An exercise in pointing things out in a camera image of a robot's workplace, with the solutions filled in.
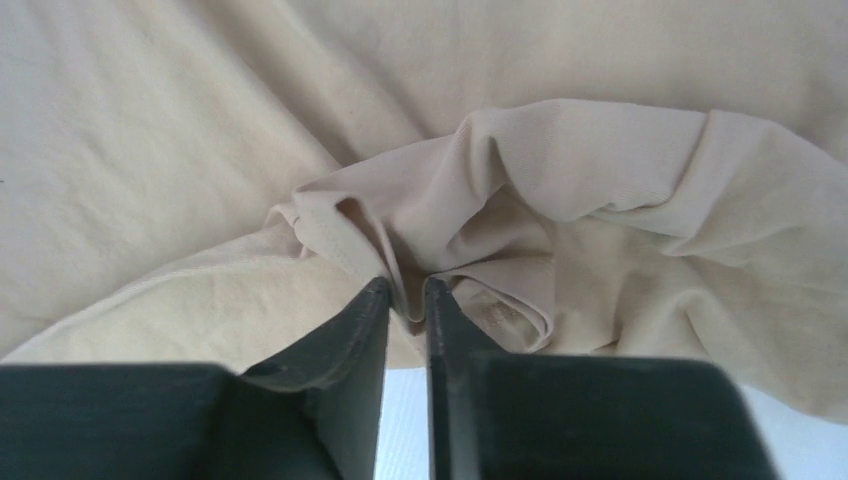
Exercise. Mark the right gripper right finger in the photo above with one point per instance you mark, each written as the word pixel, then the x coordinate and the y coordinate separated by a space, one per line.
pixel 500 415

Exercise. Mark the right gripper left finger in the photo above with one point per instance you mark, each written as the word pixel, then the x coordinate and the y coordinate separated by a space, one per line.
pixel 310 411

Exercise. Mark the beige t shirt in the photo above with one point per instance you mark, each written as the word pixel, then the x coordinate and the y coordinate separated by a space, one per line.
pixel 211 180

